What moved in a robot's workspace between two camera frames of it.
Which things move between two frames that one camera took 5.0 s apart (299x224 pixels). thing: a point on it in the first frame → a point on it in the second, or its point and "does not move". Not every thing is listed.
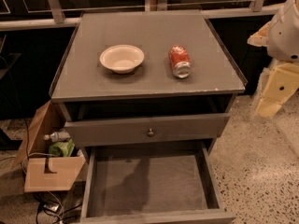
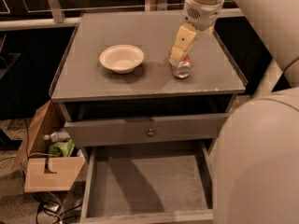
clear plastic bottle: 61,135 does not move
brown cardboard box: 42,171 does not move
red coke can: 180,61 does not move
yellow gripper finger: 282,84 → 203,17
